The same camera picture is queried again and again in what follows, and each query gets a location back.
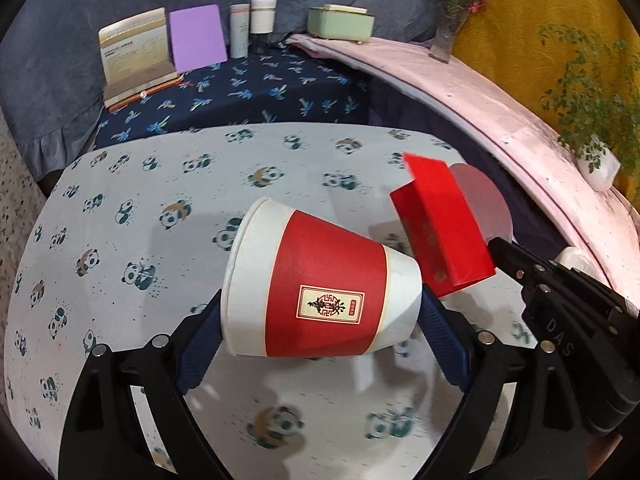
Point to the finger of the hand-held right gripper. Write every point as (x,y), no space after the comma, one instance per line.
(520,265)

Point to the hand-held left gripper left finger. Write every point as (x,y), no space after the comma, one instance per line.
(200,345)

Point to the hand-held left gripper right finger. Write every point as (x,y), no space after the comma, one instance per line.
(447,345)

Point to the white trash bin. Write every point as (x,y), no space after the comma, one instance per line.
(482,200)

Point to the red cardboard box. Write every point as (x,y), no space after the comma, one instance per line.
(445,225)

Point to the labelled red white paper cup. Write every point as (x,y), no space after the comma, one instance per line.
(325,280)

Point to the pink cloth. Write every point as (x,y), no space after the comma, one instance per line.
(500,105)

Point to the panda printed tablecloth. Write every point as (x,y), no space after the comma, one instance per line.
(150,185)

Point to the green potted plant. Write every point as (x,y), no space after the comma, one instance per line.
(590,110)

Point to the dark purple cloth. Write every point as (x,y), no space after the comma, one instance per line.
(425,120)

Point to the glass vase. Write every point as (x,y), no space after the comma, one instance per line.
(446,40)

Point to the navy printed cloth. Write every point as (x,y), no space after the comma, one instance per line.
(250,90)

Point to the yellow backdrop cloth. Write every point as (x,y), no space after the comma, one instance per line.
(550,0)

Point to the gold white desk calendar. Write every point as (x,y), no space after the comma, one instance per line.
(132,55)

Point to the pale green box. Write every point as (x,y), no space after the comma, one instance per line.
(340,24)

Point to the purple card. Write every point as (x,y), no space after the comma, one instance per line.
(197,37)

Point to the white tube bottle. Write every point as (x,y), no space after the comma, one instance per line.
(239,30)

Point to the white jar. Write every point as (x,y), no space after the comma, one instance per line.
(262,17)

